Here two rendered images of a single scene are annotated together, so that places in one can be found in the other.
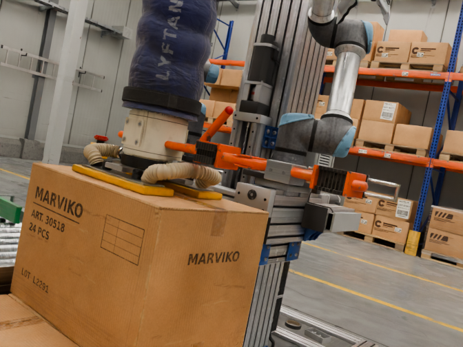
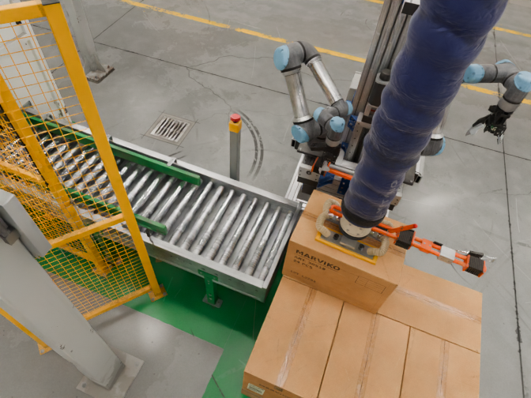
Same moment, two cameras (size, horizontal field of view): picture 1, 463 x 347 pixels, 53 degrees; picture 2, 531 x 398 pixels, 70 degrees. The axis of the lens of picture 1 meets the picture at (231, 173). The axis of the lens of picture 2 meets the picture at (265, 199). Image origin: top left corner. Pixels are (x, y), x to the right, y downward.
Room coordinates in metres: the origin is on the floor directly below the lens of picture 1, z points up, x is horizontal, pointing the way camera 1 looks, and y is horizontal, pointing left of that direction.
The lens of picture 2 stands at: (0.43, 1.13, 2.67)
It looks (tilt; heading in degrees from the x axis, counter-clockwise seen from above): 52 degrees down; 339
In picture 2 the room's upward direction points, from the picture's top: 7 degrees clockwise
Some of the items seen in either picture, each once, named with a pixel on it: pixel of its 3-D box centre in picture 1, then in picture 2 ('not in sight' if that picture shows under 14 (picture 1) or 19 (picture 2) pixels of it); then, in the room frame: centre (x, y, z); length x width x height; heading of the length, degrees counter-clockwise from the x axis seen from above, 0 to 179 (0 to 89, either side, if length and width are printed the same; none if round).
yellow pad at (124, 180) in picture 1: (120, 173); (348, 242); (1.28, 0.30, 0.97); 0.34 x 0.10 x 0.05; 49
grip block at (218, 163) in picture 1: (217, 155); (404, 237); (1.19, 0.05, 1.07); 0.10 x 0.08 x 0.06; 139
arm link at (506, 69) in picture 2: not in sight; (502, 73); (1.47, -0.27, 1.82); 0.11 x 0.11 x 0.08; 81
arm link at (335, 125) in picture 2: not in sight; (335, 128); (1.73, 0.28, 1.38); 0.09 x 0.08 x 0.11; 18
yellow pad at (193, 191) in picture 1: (172, 179); not in sight; (1.43, 0.17, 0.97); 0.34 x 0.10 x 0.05; 49
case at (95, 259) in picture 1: (134, 253); (344, 251); (1.35, 0.23, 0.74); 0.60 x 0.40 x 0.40; 50
